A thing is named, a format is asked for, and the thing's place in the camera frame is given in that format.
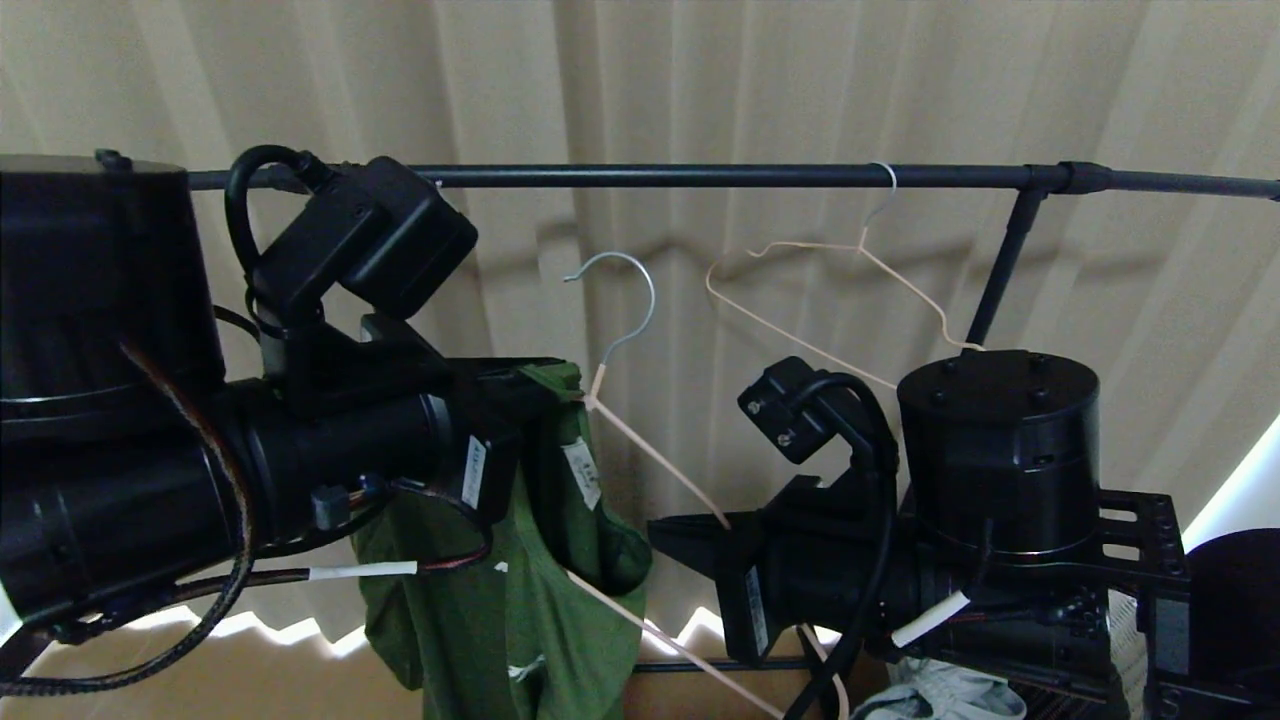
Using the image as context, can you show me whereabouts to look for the beige curtain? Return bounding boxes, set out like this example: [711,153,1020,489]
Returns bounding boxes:
[0,0,1280,653]

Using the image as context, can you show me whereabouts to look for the pink clothes hanger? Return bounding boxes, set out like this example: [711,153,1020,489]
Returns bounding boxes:
[562,252,851,720]
[705,162,987,393]

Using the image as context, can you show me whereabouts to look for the pale grey garment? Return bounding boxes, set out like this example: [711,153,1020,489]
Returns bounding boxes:
[850,655,1028,720]

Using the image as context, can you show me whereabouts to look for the black cable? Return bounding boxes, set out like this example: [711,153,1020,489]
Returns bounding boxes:
[0,340,257,698]
[785,372,901,720]
[224,145,336,339]

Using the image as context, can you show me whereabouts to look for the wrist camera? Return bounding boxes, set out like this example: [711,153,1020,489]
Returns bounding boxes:
[250,155,479,413]
[738,357,901,501]

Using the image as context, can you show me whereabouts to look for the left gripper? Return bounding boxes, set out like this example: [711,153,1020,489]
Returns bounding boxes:
[215,356,579,553]

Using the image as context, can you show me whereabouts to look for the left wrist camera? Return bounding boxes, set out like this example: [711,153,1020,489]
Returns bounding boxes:
[250,155,479,413]

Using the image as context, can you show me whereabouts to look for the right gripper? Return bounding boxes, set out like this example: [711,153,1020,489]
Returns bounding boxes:
[718,470,947,663]

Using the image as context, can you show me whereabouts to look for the black clothes rack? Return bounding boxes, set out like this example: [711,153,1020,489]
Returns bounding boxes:
[95,148,1280,675]

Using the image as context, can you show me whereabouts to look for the white laundry basket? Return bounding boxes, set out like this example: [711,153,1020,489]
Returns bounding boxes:
[1000,590,1151,720]

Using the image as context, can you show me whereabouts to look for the green long-sleeved shirt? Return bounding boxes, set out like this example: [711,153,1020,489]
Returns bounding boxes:
[352,362,654,720]

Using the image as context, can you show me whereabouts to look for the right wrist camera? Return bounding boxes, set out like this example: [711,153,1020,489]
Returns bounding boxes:
[738,357,901,501]

